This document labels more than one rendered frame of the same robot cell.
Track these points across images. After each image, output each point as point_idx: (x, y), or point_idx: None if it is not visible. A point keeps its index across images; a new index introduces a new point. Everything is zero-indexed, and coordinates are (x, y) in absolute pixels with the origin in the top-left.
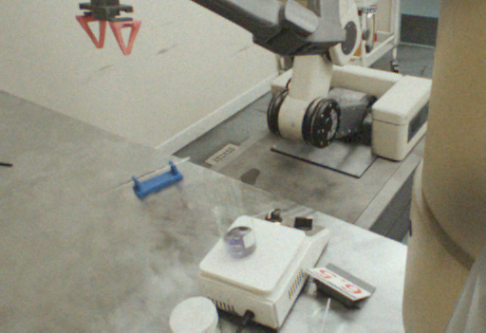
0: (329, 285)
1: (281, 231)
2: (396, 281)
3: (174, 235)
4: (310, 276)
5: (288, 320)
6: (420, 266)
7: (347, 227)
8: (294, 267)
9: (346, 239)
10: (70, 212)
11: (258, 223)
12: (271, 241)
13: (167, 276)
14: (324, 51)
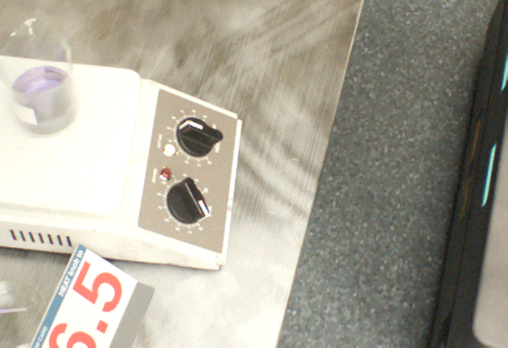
0: (51, 300)
1: (108, 164)
2: None
3: None
4: (112, 262)
5: (3, 253)
6: None
7: (273, 300)
8: (49, 221)
9: (233, 307)
10: None
11: (123, 113)
12: (77, 156)
13: (55, 14)
14: None
